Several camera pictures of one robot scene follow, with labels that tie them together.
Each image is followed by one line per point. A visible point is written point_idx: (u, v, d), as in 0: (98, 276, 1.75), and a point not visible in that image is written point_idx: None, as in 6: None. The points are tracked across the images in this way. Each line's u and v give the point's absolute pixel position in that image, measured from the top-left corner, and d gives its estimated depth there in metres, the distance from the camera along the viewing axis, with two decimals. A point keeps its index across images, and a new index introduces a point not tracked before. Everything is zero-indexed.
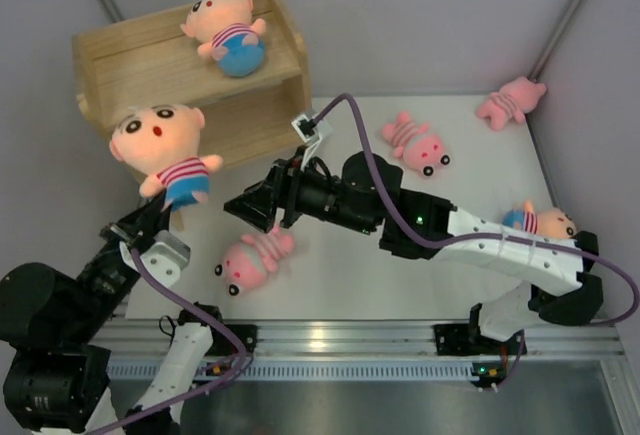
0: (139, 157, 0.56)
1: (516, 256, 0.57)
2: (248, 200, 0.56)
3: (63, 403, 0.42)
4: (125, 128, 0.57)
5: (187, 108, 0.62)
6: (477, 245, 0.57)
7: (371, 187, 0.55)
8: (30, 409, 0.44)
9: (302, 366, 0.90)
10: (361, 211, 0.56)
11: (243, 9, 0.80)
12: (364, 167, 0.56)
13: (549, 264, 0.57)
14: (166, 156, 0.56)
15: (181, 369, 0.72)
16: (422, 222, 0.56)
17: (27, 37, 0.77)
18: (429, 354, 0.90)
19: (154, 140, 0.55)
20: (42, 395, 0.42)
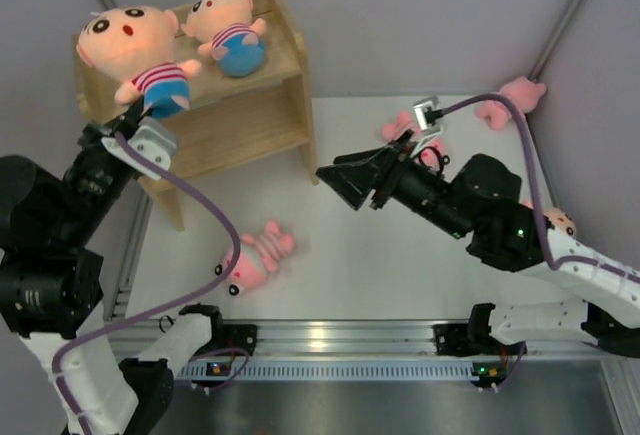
0: (114, 58, 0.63)
1: (605, 285, 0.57)
2: (346, 173, 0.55)
3: (58, 301, 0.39)
4: (93, 29, 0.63)
5: (156, 11, 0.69)
6: (571, 266, 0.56)
7: (494, 194, 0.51)
8: (19, 308, 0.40)
9: (302, 366, 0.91)
10: (463, 213, 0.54)
11: (243, 9, 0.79)
12: (488, 171, 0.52)
13: (635, 297, 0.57)
14: (138, 53, 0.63)
15: (180, 338, 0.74)
16: (523, 235, 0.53)
17: (28, 37, 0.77)
18: (429, 354, 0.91)
19: (129, 39, 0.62)
20: (33, 292, 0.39)
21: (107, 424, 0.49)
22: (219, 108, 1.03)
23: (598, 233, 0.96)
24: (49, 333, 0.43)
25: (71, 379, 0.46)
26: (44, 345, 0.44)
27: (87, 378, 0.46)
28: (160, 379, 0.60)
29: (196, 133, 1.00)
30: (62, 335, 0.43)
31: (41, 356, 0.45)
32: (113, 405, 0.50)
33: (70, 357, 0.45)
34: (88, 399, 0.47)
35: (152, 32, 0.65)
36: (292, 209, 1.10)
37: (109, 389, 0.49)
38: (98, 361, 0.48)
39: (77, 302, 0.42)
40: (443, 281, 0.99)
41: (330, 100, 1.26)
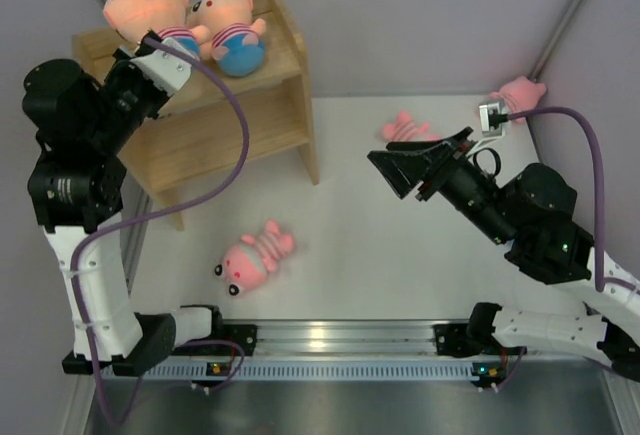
0: (133, 19, 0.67)
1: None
2: (399, 162, 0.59)
3: (87, 192, 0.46)
4: None
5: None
6: (609, 289, 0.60)
7: (549, 205, 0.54)
8: (53, 196, 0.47)
9: (302, 366, 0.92)
10: (508, 222, 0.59)
11: (243, 9, 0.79)
12: (542, 181, 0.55)
13: None
14: (155, 16, 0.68)
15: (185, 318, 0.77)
16: (567, 249, 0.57)
17: (28, 37, 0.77)
18: (429, 354, 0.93)
19: (148, 3, 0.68)
20: (65, 182, 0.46)
21: (112, 342, 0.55)
22: (219, 108, 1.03)
23: None
24: (73, 225, 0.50)
25: (86, 280, 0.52)
26: (68, 239, 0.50)
27: (99, 284, 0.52)
28: (162, 320, 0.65)
29: (196, 133, 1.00)
30: (85, 228, 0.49)
31: (62, 253, 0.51)
32: (119, 324, 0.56)
33: (87, 257, 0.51)
34: (98, 309, 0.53)
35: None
36: (292, 209, 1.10)
37: (118, 306, 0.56)
38: (111, 271, 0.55)
39: (102, 199, 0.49)
40: (443, 281, 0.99)
41: (329, 100, 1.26)
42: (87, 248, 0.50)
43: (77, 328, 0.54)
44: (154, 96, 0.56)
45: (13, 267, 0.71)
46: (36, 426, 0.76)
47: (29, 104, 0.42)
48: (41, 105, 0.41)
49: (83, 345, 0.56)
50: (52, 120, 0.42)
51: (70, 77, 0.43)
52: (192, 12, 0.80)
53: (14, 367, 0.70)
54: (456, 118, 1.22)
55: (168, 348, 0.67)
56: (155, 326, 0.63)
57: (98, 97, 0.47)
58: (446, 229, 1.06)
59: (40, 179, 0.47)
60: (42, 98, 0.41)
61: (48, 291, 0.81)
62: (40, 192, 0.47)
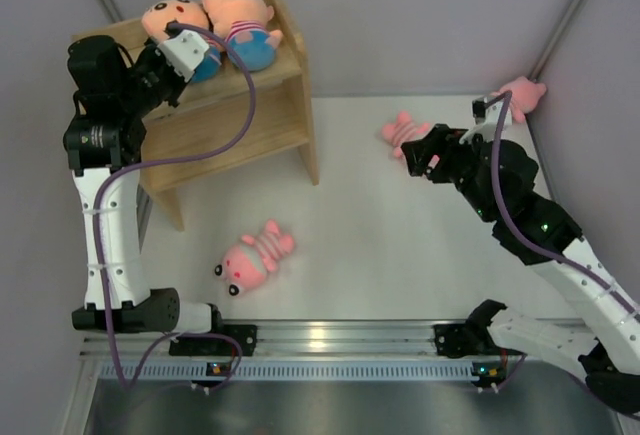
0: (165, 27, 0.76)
1: (608, 313, 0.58)
2: (414, 148, 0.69)
3: (116, 137, 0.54)
4: (154, 8, 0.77)
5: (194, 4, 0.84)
6: (580, 280, 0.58)
7: (501, 165, 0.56)
8: (84, 142, 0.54)
9: (302, 366, 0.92)
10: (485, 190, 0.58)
11: (262, 11, 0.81)
12: (505, 149, 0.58)
13: (635, 337, 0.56)
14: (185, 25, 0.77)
15: (187, 315, 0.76)
16: (545, 230, 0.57)
17: (28, 38, 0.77)
18: (429, 354, 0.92)
19: (180, 15, 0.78)
20: (98, 131, 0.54)
21: (124, 288, 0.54)
22: (219, 109, 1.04)
23: (595, 234, 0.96)
24: (100, 166, 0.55)
25: (106, 221, 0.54)
26: (94, 180, 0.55)
27: (118, 227, 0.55)
28: (171, 291, 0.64)
29: (197, 133, 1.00)
30: (111, 169, 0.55)
31: (86, 195, 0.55)
32: (132, 273, 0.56)
33: (109, 197, 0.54)
34: (114, 250, 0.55)
35: (195, 18, 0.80)
36: (291, 209, 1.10)
37: (133, 256, 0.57)
38: (129, 221, 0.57)
39: (128, 147, 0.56)
40: (443, 281, 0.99)
41: (329, 101, 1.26)
42: (111, 186, 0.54)
43: (92, 273, 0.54)
44: (174, 82, 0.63)
45: (14, 268, 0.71)
46: (37, 427, 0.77)
47: (73, 65, 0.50)
48: (82, 63, 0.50)
49: (96, 293, 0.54)
50: (90, 76, 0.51)
51: (106, 45, 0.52)
52: None
53: (15, 368, 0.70)
54: (457, 118, 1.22)
55: (173, 321, 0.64)
56: (164, 291, 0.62)
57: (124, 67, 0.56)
58: (446, 229, 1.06)
59: (75, 132, 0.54)
60: (84, 58, 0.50)
61: (49, 292, 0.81)
62: (75, 140, 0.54)
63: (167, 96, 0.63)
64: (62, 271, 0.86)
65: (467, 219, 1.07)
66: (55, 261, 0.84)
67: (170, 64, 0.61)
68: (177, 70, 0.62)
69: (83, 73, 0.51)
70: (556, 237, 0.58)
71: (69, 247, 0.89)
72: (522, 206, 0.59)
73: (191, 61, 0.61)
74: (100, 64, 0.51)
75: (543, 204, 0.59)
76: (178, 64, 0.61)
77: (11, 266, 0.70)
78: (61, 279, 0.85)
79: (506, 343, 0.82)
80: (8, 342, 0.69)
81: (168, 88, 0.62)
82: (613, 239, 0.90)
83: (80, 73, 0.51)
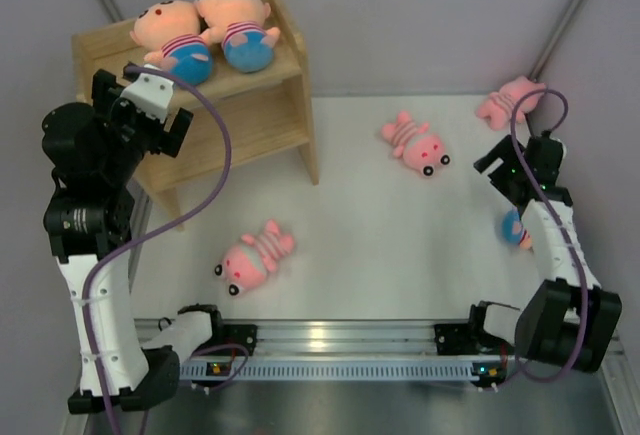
0: (148, 34, 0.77)
1: (550, 241, 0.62)
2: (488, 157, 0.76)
3: (102, 220, 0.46)
4: (140, 16, 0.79)
5: (185, 3, 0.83)
6: (543, 216, 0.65)
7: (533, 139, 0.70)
8: (66, 227, 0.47)
9: (302, 366, 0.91)
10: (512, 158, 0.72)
11: (259, 13, 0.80)
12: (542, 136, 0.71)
13: (559, 262, 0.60)
14: (166, 29, 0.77)
15: (183, 330, 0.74)
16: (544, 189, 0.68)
17: (27, 37, 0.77)
18: (428, 354, 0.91)
19: (158, 18, 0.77)
20: (81, 213, 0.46)
21: (122, 375, 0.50)
22: (219, 109, 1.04)
23: (595, 233, 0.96)
24: (85, 254, 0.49)
25: (96, 310, 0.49)
26: (80, 268, 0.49)
27: (110, 313, 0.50)
28: (170, 355, 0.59)
29: (196, 133, 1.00)
30: (98, 255, 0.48)
31: (73, 283, 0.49)
32: (129, 356, 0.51)
33: (99, 285, 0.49)
34: (109, 337, 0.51)
35: (176, 17, 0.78)
36: (292, 209, 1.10)
37: (126, 337, 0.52)
38: (121, 301, 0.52)
39: (115, 227, 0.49)
40: (444, 280, 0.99)
41: (329, 100, 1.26)
42: (98, 275, 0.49)
43: (86, 361, 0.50)
44: (152, 129, 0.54)
45: (13, 267, 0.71)
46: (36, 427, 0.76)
47: (48, 145, 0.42)
48: (59, 143, 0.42)
49: (93, 381, 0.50)
50: (68, 157, 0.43)
51: (84, 119, 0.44)
52: None
53: (14, 368, 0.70)
54: (457, 118, 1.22)
55: (173, 385, 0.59)
56: (164, 356, 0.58)
57: (106, 134, 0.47)
58: (447, 229, 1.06)
59: (55, 214, 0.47)
60: (60, 138, 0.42)
61: (48, 291, 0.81)
62: (56, 225, 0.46)
63: (147, 146, 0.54)
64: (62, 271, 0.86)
65: (467, 220, 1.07)
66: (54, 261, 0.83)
67: (140, 109, 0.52)
68: (150, 114, 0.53)
69: (59, 153, 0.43)
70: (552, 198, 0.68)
71: None
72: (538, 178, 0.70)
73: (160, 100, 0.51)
74: (80, 142, 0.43)
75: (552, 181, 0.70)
76: (150, 108, 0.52)
77: (10, 266, 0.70)
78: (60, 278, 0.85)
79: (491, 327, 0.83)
80: (7, 342, 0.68)
81: (147, 138, 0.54)
82: (613, 239, 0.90)
83: (58, 154, 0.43)
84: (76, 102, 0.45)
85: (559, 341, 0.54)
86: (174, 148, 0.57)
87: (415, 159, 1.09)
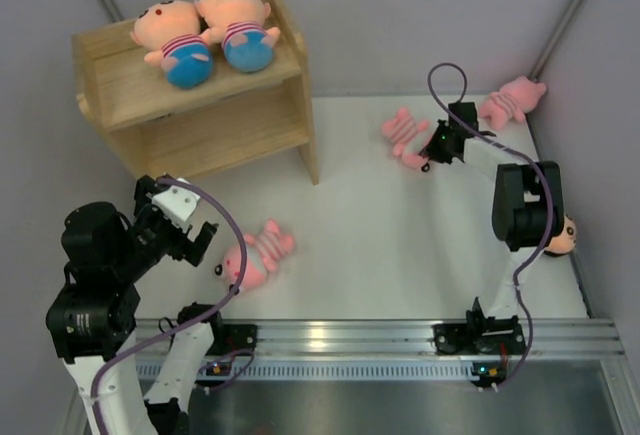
0: (148, 34, 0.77)
1: (493, 154, 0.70)
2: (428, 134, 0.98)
3: (107, 324, 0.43)
4: (140, 17, 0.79)
5: (186, 2, 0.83)
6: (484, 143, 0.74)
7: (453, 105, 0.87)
8: (69, 331, 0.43)
9: (301, 366, 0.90)
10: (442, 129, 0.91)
11: (259, 14, 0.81)
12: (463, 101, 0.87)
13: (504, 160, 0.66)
14: (165, 29, 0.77)
15: (183, 363, 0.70)
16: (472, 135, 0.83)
17: (28, 40, 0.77)
18: (428, 354, 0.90)
19: (158, 18, 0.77)
20: (84, 312, 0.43)
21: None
22: (219, 109, 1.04)
23: (595, 232, 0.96)
24: (91, 354, 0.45)
25: (106, 403, 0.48)
26: (86, 369, 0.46)
27: (119, 405, 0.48)
28: (179, 416, 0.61)
29: (196, 134, 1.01)
30: (103, 356, 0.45)
31: (80, 380, 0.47)
32: (139, 433, 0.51)
33: (106, 381, 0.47)
34: (119, 429, 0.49)
35: (175, 16, 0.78)
36: (292, 209, 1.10)
37: (137, 418, 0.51)
38: (129, 384, 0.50)
39: (119, 327, 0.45)
40: (444, 280, 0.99)
41: (329, 101, 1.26)
42: (107, 373, 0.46)
43: None
44: (175, 237, 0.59)
45: (14, 266, 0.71)
46: (40, 428, 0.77)
47: (66, 238, 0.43)
48: (77, 236, 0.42)
49: None
50: (84, 251, 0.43)
51: (104, 216, 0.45)
52: None
53: (15, 370, 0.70)
54: None
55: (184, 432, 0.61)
56: (175, 412, 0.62)
57: (121, 235, 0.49)
58: (446, 229, 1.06)
59: (59, 312, 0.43)
60: (79, 231, 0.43)
61: (49, 291, 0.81)
62: (58, 325, 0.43)
63: (168, 251, 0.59)
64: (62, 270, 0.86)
65: (467, 220, 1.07)
66: (54, 260, 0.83)
67: (167, 217, 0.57)
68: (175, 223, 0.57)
69: (76, 248, 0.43)
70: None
71: None
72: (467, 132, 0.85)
73: (182, 211, 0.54)
74: (98, 236, 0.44)
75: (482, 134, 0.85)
76: (174, 218, 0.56)
77: (10, 266, 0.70)
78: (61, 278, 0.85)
79: (494, 309, 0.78)
80: (8, 343, 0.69)
81: (167, 243, 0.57)
82: (613, 239, 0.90)
83: (73, 249, 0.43)
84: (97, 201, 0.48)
85: (526, 212, 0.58)
86: (196, 255, 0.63)
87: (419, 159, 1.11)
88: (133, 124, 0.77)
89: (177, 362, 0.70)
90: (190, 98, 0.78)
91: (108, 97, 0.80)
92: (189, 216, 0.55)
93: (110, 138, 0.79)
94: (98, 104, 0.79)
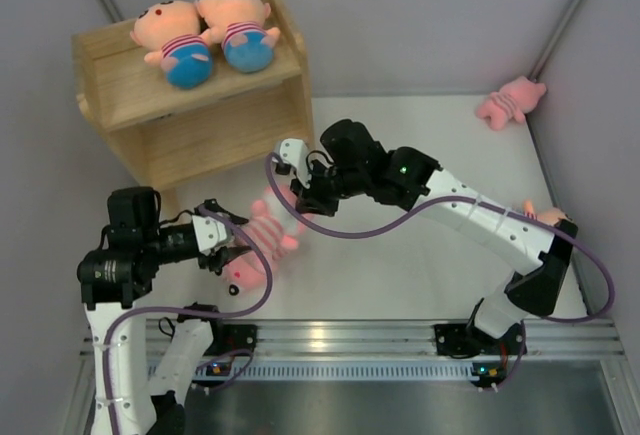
0: (148, 33, 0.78)
1: (483, 222, 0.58)
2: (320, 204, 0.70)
3: (129, 270, 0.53)
4: (140, 17, 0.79)
5: (186, 3, 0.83)
6: (449, 204, 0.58)
7: (333, 139, 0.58)
8: (96, 276, 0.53)
9: (304, 366, 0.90)
10: (340, 184, 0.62)
11: (260, 15, 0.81)
12: (342, 126, 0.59)
13: (515, 236, 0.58)
14: (165, 29, 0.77)
15: (183, 358, 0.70)
16: (405, 172, 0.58)
17: (29, 41, 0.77)
18: (429, 354, 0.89)
19: (158, 18, 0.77)
20: (112, 261, 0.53)
21: (130, 422, 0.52)
22: (219, 109, 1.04)
23: (595, 230, 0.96)
24: (111, 302, 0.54)
25: (115, 354, 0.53)
26: (107, 315, 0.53)
27: (127, 360, 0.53)
28: (175, 407, 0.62)
29: (196, 134, 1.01)
30: (122, 304, 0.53)
31: (97, 328, 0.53)
32: (139, 401, 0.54)
33: (120, 330, 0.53)
34: (122, 385, 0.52)
35: (175, 17, 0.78)
36: None
37: (140, 383, 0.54)
38: (139, 347, 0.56)
39: (139, 281, 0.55)
40: (443, 281, 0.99)
41: (329, 101, 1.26)
42: (122, 321, 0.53)
43: (99, 406, 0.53)
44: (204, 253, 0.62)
45: (14, 266, 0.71)
46: (39, 427, 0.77)
47: (111, 201, 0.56)
48: (120, 198, 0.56)
49: (103, 429, 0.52)
50: (122, 213, 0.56)
51: (141, 191, 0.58)
52: None
53: (15, 369, 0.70)
54: (457, 117, 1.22)
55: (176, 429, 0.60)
56: (171, 405, 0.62)
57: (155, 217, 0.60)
58: (445, 230, 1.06)
59: (89, 262, 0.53)
60: (122, 197, 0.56)
61: (49, 290, 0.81)
62: (88, 272, 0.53)
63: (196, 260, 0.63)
64: (62, 270, 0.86)
65: None
66: (55, 260, 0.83)
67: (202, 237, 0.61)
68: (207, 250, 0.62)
69: (117, 211, 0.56)
70: (417, 175, 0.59)
71: (69, 246, 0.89)
72: (379, 165, 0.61)
73: (203, 243, 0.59)
74: (134, 204, 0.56)
75: (401, 154, 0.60)
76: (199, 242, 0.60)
77: (10, 265, 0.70)
78: (62, 277, 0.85)
79: (502, 331, 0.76)
80: (8, 342, 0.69)
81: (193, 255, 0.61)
82: (613, 239, 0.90)
83: (115, 211, 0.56)
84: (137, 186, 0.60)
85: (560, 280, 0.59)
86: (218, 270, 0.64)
87: (290, 192, 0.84)
88: (133, 124, 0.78)
89: (176, 357, 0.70)
90: (189, 100, 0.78)
91: (109, 98, 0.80)
92: (208, 249, 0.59)
93: (111, 139, 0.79)
94: (99, 104, 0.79)
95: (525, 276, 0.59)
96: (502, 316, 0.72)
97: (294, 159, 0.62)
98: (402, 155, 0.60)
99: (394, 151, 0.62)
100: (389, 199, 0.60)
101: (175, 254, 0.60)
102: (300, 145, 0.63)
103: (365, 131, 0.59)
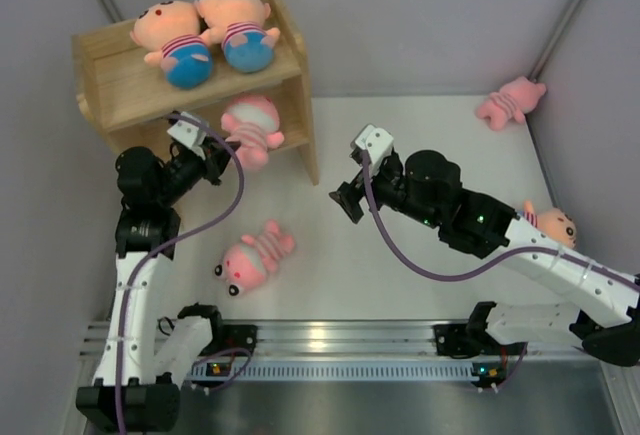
0: (148, 32, 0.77)
1: (567, 275, 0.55)
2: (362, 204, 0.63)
3: (159, 234, 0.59)
4: (140, 17, 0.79)
5: (186, 3, 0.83)
6: (530, 255, 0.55)
7: (425, 177, 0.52)
8: (131, 232, 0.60)
9: (302, 366, 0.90)
10: (408, 210, 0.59)
11: (260, 15, 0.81)
12: (426, 159, 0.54)
13: (600, 291, 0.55)
14: (165, 28, 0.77)
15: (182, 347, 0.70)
16: (483, 221, 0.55)
17: (29, 41, 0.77)
18: (428, 355, 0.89)
19: (158, 18, 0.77)
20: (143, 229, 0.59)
21: (134, 363, 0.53)
22: (219, 109, 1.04)
23: (595, 230, 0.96)
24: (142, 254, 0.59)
25: (134, 298, 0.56)
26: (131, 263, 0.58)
27: (144, 304, 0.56)
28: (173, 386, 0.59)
29: None
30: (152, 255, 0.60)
31: (121, 273, 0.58)
32: (145, 351, 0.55)
33: (142, 275, 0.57)
34: (134, 324, 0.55)
35: (175, 16, 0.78)
36: (292, 209, 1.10)
37: (149, 337, 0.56)
38: (154, 302, 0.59)
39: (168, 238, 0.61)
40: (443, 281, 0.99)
41: (329, 101, 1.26)
42: (144, 267, 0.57)
43: (109, 348, 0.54)
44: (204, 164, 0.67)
45: (13, 266, 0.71)
46: (39, 428, 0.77)
47: (122, 183, 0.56)
48: (130, 183, 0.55)
49: (107, 370, 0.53)
50: (136, 192, 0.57)
51: (146, 160, 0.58)
52: None
53: (16, 370, 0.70)
54: (457, 117, 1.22)
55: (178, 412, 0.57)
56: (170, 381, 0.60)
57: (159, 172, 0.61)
58: None
59: (125, 225, 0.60)
60: (129, 179, 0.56)
61: (50, 291, 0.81)
62: (123, 233, 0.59)
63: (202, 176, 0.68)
64: (62, 270, 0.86)
65: None
66: (55, 261, 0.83)
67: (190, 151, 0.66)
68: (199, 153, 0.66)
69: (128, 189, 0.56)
70: (495, 223, 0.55)
71: (70, 247, 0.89)
72: (457, 205, 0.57)
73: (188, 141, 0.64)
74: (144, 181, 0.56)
75: (476, 198, 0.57)
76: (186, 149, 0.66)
77: (9, 265, 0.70)
78: (62, 278, 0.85)
79: (509, 339, 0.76)
80: (8, 342, 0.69)
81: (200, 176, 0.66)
82: (612, 239, 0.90)
83: (127, 190, 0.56)
84: (136, 147, 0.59)
85: None
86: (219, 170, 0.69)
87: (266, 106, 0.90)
88: (133, 124, 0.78)
89: (176, 346, 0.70)
90: (188, 100, 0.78)
91: (109, 97, 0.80)
92: (196, 144, 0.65)
93: (110, 138, 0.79)
94: (98, 104, 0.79)
95: (607, 330, 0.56)
96: (526, 330, 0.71)
97: (376, 153, 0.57)
98: (477, 198, 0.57)
99: (466, 190, 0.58)
100: (463, 246, 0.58)
101: (186, 184, 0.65)
102: (388, 141, 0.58)
103: (454, 172, 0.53)
